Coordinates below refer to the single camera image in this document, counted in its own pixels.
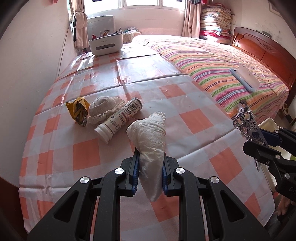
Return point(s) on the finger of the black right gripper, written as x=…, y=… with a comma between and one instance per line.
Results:
x=287, y=141
x=282, y=169

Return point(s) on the pink window curtain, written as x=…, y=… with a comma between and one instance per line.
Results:
x=191, y=26

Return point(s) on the cream plastic trash bin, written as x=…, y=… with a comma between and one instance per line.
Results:
x=270, y=131

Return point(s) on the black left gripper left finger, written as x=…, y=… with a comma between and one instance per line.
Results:
x=90, y=209

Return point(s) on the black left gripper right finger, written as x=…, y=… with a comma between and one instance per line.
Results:
x=208, y=209

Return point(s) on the white storage caddy box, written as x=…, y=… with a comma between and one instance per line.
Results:
x=106, y=45

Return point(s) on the wooden red headboard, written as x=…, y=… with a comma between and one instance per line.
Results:
x=268, y=52

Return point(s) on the stacked folded quilts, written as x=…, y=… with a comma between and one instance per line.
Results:
x=215, y=24

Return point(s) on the white plastic bag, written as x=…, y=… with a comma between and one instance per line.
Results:
x=150, y=145

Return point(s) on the yellow snack wrapper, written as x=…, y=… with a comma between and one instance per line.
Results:
x=78, y=110

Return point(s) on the orange white checkered tablecloth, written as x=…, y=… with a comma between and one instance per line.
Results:
x=199, y=133

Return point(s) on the white air conditioner unit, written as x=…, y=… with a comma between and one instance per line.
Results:
x=99, y=24

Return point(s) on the silver printed foil wrapper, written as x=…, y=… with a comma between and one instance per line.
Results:
x=245, y=122

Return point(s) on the white tube bottle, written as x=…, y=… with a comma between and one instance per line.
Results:
x=115, y=121

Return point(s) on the striped colourful bedspread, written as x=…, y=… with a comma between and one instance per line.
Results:
x=209, y=64

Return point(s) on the white knitted cap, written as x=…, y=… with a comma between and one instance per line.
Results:
x=102, y=108

